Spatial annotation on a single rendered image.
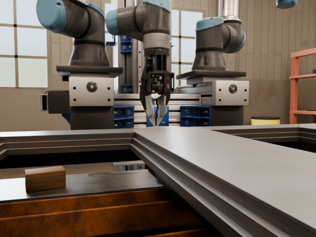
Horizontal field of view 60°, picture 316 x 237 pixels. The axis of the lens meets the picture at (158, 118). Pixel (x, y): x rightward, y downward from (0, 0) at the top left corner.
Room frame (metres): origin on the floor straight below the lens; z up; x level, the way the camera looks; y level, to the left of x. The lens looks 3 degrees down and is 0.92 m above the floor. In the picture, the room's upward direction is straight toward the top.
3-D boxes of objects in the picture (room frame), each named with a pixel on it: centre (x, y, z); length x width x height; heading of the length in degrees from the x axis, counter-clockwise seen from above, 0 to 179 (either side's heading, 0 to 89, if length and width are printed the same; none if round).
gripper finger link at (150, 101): (0.77, 0.02, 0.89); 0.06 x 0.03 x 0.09; 16
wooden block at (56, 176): (0.75, 0.31, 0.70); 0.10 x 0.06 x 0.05; 118
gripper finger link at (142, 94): (0.79, 0.03, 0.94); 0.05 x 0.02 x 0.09; 106
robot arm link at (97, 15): (1.04, 0.26, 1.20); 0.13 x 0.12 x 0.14; 155
